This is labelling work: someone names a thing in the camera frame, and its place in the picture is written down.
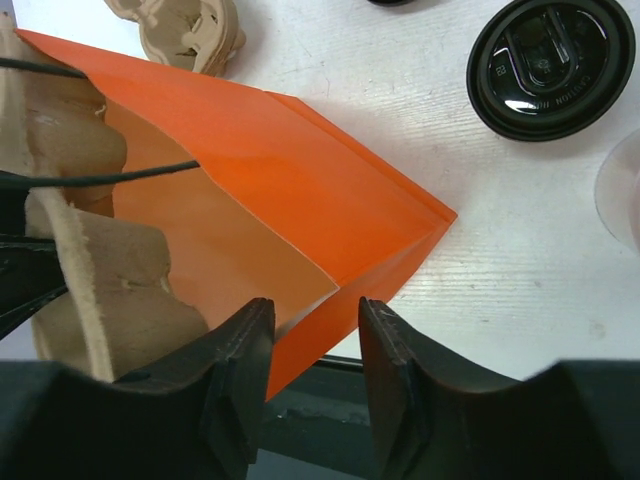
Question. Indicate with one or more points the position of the orange paper bag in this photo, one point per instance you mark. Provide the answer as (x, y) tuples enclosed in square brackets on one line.
[(259, 196)]

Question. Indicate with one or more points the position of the white straw holder cup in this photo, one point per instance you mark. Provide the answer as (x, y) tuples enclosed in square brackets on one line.
[(616, 192)]

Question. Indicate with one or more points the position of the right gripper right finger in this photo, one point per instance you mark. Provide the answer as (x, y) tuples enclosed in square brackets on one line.
[(416, 391)]

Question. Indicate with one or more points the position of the black cup lid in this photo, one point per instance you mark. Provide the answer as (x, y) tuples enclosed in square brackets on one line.
[(544, 70)]

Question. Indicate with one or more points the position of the stack of black lids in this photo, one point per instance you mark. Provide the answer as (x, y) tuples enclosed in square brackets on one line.
[(390, 3)]

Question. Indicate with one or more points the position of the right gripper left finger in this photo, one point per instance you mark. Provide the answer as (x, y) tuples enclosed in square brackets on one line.
[(198, 410)]

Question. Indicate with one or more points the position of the brown pulp cup carrier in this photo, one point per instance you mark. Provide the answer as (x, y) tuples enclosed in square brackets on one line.
[(119, 312)]

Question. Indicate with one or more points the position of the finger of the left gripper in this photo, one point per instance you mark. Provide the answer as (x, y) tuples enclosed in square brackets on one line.
[(31, 275)]

